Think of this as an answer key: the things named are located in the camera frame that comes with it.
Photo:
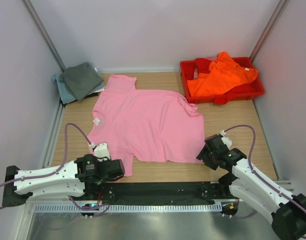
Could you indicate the light blue folded t-shirt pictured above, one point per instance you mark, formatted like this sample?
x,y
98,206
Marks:
x,y
65,96

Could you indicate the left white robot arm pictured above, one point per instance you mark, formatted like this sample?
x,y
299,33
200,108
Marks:
x,y
79,179

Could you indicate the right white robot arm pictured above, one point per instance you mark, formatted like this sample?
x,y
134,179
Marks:
x,y
285,211

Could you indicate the white slotted cable duct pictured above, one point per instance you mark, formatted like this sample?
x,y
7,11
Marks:
x,y
114,209

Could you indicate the orange t-shirt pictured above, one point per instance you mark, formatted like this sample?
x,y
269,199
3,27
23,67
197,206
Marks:
x,y
217,77

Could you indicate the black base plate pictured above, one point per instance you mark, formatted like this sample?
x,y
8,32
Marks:
x,y
157,194

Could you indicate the pink t-shirt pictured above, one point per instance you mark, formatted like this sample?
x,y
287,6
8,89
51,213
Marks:
x,y
149,125

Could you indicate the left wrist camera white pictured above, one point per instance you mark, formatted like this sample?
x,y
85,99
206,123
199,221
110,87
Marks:
x,y
100,151

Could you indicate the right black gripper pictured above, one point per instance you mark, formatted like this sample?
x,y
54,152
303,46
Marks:
x,y
203,155

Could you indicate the black folded t-shirt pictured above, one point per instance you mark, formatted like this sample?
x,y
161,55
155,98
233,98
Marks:
x,y
92,95

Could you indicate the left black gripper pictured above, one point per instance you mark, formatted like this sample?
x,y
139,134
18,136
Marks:
x,y
108,179

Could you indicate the grey folded t-shirt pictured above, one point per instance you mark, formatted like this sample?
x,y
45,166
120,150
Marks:
x,y
81,80

